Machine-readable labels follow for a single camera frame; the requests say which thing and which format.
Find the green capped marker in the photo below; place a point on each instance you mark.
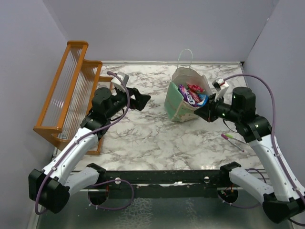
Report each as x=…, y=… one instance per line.
x=230, y=136

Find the red snack packet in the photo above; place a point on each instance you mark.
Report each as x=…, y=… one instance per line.
x=195, y=88

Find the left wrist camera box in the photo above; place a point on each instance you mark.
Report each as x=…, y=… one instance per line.
x=119, y=80

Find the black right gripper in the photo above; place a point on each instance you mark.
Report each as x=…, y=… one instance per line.
x=207, y=112

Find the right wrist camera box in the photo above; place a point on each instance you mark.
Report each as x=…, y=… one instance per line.
x=221, y=87

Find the wooden acrylic display rack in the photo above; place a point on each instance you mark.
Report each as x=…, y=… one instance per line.
x=69, y=97

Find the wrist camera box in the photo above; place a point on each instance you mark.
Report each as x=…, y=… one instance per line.
x=221, y=87
x=119, y=80

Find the blue snack packet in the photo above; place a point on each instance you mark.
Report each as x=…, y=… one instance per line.
x=203, y=100

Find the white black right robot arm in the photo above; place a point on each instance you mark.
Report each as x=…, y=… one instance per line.
x=283, y=198

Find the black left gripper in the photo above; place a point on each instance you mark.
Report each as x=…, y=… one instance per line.
x=140, y=100

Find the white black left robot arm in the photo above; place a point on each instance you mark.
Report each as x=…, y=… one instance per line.
x=52, y=186

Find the green illustrated paper bag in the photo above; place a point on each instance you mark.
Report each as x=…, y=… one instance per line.
x=178, y=110

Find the purple snack packet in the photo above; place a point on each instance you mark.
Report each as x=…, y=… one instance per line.
x=190, y=97

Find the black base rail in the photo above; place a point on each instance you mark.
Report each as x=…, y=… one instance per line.
x=162, y=184

